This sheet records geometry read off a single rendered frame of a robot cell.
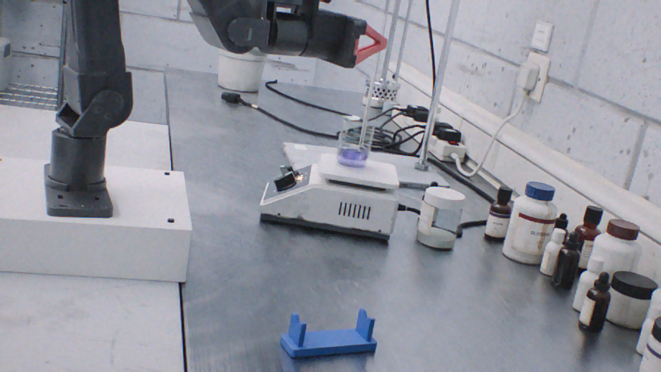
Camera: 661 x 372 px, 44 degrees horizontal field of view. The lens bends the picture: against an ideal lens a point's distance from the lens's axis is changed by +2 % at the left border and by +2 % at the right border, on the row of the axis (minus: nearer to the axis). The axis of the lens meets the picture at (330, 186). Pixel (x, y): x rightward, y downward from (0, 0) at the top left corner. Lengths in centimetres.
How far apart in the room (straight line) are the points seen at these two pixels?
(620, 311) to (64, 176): 70
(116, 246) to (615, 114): 83
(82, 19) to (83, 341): 37
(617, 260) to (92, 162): 68
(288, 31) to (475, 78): 90
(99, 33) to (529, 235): 66
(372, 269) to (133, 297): 33
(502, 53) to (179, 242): 104
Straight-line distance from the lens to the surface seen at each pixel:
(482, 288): 111
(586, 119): 147
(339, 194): 117
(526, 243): 123
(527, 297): 112
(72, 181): 102
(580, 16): 155
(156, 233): 94
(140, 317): 88
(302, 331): 83
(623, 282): 110
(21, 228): 95
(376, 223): 119
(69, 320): 87
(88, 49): 99
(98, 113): 99
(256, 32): 105
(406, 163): 165
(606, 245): 115
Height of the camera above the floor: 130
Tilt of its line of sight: 16 degrees down
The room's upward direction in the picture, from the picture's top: 10 degrees clockwise
